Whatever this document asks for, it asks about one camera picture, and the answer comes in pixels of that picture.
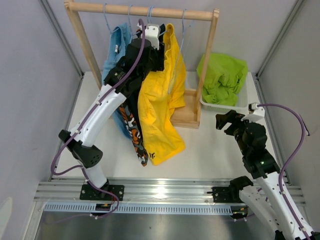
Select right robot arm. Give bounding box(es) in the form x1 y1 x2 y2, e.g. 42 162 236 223
215 110 320 240

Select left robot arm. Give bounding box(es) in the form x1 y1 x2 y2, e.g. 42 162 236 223
58 38 165 200

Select light blue shorts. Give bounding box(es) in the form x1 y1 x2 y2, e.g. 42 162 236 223
101 22 132 139

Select blue hanger of camouflage shorts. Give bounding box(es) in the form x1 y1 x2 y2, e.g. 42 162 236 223
127 4 140 38

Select white plastic basket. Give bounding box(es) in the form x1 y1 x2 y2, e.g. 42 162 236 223
200 72 252 113

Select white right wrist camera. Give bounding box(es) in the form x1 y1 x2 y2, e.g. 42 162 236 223
241 102 265 123

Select wooden clothes rack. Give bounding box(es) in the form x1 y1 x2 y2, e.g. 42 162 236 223
64 0 220 129

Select lime green shorts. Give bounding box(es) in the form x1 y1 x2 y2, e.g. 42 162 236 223
202 53 248 107

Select yellow shorts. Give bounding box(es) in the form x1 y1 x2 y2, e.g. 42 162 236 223
138 23 187 166

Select aluminium mounting rail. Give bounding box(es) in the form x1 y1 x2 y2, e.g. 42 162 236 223
32 175 308 216

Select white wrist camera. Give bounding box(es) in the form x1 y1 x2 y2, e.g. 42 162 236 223
241 102 265 123
137 23 160 51

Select orange camouflage shorts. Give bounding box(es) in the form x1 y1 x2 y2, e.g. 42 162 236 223
118 27 149 167

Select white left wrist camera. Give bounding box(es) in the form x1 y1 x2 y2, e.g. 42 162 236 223
137 23 160 51

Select blue hanger of green shorts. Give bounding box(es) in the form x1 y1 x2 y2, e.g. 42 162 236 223
167 9 194 94

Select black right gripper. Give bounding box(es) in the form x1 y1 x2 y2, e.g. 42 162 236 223
215 109 257 155

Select navy blue shorts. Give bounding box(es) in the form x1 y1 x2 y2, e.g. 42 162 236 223
127 35 165 131

